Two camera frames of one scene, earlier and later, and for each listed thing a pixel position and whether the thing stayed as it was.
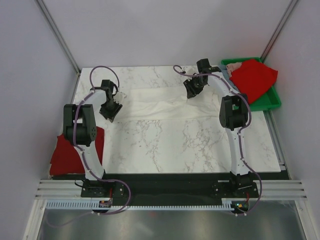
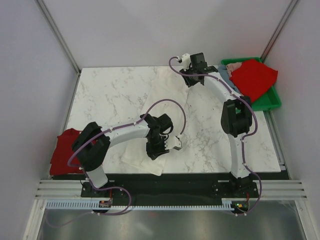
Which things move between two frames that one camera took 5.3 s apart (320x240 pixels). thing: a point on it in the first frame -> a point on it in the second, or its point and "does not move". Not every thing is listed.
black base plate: (171, 185) does not move
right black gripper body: (194, 86) -> (189, 80)
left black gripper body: (110, 109) -> (156, 145)
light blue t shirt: (224, 71) does not move
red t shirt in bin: (253, 78) does not move
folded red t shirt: (66, 159) does not move
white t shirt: (158, 103) -> (161, 90)
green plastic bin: (270, 99) does not move
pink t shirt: (232, 67) does not move
